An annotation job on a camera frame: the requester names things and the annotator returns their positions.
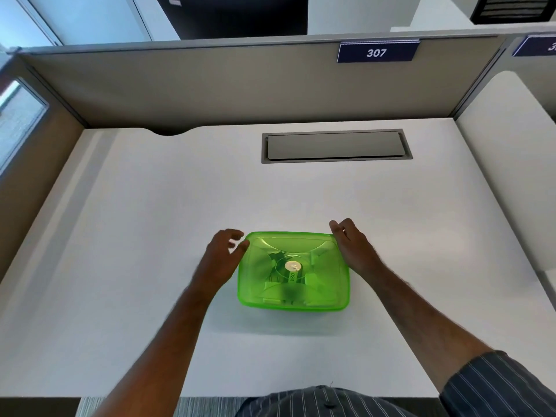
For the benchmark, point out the person's left forearm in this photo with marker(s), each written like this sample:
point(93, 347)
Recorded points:
point(160, 356)

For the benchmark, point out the white desk side divider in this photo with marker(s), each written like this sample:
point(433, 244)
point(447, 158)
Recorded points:
point(443, 15)
point(512, 169)

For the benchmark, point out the beige partition with glass window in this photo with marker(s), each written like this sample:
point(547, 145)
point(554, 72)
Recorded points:
point(21, 199)

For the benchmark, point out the black mesh office chair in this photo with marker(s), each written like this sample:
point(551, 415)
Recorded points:
point(512, 8)

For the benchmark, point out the green lid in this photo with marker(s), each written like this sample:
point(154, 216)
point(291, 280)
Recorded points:
point(269, 256)

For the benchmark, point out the blue desk number sign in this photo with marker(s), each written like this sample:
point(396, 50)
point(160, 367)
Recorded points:
point(377, 52)
point(534, 46)

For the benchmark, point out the person's left hand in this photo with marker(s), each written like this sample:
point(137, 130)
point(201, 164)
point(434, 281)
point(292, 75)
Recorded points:
point(217, 264)

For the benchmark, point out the black monitor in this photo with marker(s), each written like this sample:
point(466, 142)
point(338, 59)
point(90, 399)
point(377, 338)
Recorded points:
point(239, 15)

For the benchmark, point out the person's right hand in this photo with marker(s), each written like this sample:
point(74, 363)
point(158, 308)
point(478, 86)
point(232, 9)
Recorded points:
point(356, 251)

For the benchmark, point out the person's right forearm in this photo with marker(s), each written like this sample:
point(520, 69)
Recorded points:
point(421, 321)

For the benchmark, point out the beige desk partition panel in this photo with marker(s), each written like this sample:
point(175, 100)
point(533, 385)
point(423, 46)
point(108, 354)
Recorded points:
point(217, 82)
point(538, 69)

